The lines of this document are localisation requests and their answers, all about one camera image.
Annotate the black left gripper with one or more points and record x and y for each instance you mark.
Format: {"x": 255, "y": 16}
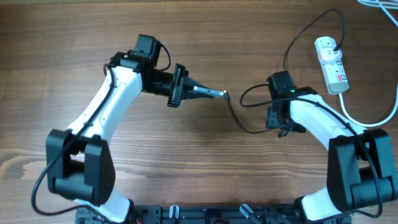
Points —
{"x": 178, "y": 84}

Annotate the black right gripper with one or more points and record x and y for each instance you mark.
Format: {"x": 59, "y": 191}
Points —
{"x": 272, "y": 122}

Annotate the teal Samsung Galaxy smartphone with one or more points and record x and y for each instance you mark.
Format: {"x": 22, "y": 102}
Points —
{"x": 207, "y": 91}

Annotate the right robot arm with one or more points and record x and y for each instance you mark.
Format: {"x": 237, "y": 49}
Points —
{"x": 361, "y": 171}

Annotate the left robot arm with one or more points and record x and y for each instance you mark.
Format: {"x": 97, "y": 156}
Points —
{"x": 79, "y": 164}

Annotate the white USB charger plug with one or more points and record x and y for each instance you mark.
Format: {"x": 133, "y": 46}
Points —
{"x": 328, "y": 55}

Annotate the white power strip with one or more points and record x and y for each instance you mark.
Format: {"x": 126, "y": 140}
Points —
{"x": 334, "y": 73}

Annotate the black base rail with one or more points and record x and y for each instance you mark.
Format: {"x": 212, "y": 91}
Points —
{"x": 269, "y": 214}

